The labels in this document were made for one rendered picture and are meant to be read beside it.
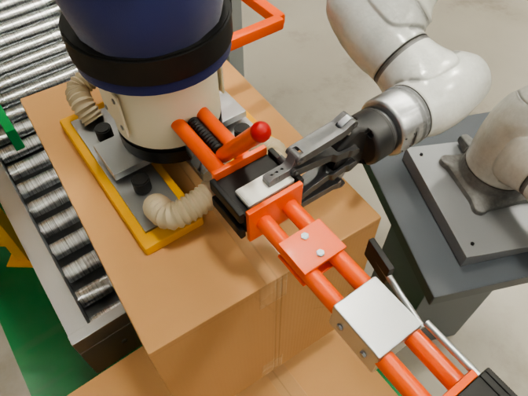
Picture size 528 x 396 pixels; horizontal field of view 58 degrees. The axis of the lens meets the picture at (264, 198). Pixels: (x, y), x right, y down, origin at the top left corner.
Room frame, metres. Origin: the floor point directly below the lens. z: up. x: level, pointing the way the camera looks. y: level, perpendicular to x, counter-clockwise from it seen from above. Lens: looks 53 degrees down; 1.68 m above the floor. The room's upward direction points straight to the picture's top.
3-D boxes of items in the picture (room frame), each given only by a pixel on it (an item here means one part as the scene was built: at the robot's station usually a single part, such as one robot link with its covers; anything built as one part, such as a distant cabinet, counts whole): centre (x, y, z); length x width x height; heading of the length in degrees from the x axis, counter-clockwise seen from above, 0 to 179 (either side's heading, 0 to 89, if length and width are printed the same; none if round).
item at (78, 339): (0.60, 0.17, 0.58); 0.70 x 0.03 x 0.06; 127
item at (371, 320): (0.20, -0.12, 1.20); 0.07 x 0.07 x 0.04; 36
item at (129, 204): (0.52, 0.23, 1.09); 0.34 x 0.10 x 0.05; 36
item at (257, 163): (0.37, 0.01, 1.20); 0.10 x 0.08 x 0.06; 126
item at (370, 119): (0.46, -0.13, 1.20); 0.09 x 0.07 x 0.08; 127
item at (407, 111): (0.50, -0.19, 1.20); 0.09 x 0.06 x 0.09; 37
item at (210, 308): (0.56, 0.14, 0.87); 0.60 x 0.40 x 0.40; 33
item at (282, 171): (0.38, -0.02, 1.24); 0.05 x 0.01 x 0.03; 127
